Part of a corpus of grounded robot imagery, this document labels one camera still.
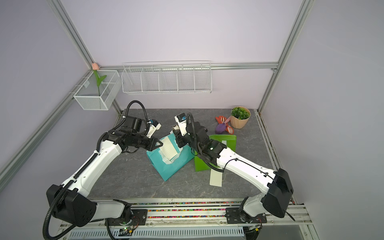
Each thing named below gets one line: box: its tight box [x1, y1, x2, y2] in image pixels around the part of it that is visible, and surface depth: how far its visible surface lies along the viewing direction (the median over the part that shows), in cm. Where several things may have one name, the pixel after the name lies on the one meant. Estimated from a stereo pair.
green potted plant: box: [231, 106, 251, 120], surface depth 101 cm
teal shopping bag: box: [146, 145, 195, 182], surface depth 83 cm
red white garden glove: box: [215, 115, 234, 135], surface depth 114 cm
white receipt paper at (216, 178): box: [209, 168, 223, 187], surface depth 89 cm
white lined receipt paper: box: [159, 136, 178, 161], surface depth 81 cm
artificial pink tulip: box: [92, 62, 107, 96], surface depth 93 cm
